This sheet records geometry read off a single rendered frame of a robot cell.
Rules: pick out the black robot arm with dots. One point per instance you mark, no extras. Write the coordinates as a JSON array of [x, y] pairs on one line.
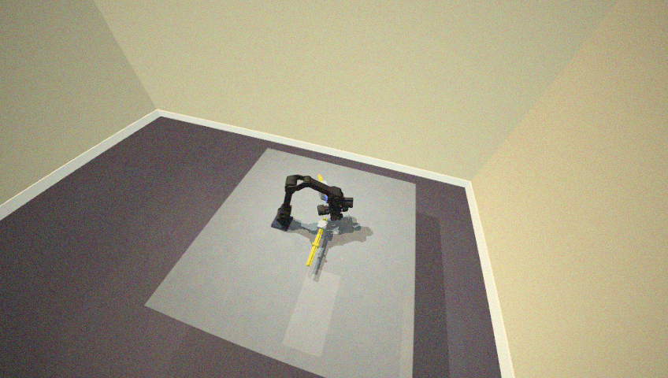
[[335, 197]]

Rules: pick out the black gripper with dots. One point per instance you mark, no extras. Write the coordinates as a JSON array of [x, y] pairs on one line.
[[324, 210]]

